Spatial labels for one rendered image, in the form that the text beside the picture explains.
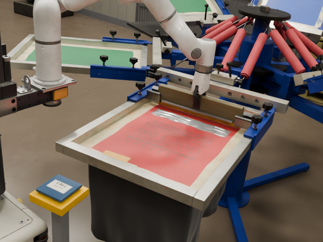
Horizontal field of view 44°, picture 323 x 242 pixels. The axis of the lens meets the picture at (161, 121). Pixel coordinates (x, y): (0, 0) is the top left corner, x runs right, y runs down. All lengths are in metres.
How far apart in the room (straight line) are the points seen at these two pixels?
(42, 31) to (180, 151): 0.67
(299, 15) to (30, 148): 2.34
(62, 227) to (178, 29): 0.84
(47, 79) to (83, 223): 1.28
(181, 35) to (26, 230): 1.26
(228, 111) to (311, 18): 1.65
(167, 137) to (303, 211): 1.66
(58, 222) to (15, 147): 2.15
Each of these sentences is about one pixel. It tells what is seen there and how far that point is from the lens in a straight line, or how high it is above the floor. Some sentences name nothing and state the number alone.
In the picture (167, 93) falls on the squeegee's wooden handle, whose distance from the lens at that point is 1.83.
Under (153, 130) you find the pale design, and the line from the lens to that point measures 1.65.
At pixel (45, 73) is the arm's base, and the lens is 1.57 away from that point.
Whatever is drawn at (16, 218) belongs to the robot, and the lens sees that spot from 2.28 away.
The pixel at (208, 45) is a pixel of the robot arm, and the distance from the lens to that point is 1.67.
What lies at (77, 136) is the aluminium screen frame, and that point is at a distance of 1.52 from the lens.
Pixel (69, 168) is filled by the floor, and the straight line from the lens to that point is 3.13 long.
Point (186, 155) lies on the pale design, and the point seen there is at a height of 0.96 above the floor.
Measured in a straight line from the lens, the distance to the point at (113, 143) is 1.54.
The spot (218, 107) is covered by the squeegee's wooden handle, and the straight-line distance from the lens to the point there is 1.75.
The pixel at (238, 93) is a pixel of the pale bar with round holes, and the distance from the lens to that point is 1.95.
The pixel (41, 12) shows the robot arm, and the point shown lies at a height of 1.41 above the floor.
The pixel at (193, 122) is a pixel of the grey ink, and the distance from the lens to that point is 1.74.
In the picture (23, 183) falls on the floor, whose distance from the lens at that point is 3.01.
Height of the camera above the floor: 1.72
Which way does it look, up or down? 26 degrees down
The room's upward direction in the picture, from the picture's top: 6 degrees clockwise
